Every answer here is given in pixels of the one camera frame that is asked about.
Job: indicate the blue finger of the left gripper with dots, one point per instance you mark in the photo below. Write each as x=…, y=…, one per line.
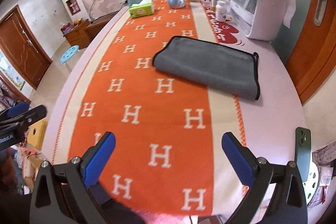
x=33, y=115
x=17, y=110

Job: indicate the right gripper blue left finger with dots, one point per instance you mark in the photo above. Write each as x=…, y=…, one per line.
x=95, y=159

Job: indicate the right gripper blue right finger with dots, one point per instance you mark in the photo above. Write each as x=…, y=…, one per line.
x=256, y=176

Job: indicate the purple and grey towel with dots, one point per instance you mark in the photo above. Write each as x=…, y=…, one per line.
x=216, y=66

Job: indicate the brown wooden room door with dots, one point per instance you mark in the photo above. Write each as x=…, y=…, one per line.
x=22, y=49

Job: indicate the yellow box on floor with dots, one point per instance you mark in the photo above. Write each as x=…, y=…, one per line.
x=36, y=134

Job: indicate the green cased smartphone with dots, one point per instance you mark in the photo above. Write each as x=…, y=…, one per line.
x=302, y=156

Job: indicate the blue plastic stool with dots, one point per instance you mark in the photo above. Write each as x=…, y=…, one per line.
x=68, y=54

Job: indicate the orange H-pattern table runner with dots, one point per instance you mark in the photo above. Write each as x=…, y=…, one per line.
x=168, y=156

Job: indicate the wooden tv cabinet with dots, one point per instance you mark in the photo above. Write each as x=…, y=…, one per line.
x=84, y=33

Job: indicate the red heart table mat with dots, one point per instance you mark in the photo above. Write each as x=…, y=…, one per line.
x=224, y=32

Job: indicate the white desktop storage cabinet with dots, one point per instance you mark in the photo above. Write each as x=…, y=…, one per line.
x=262, y=19

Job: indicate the green tissue box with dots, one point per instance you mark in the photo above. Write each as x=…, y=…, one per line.
x=144, y=8

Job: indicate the white pill bottle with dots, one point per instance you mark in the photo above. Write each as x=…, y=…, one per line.
x=221, y=11

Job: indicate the pink pig figurine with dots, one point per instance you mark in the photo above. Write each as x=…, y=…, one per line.
x=206, y=3

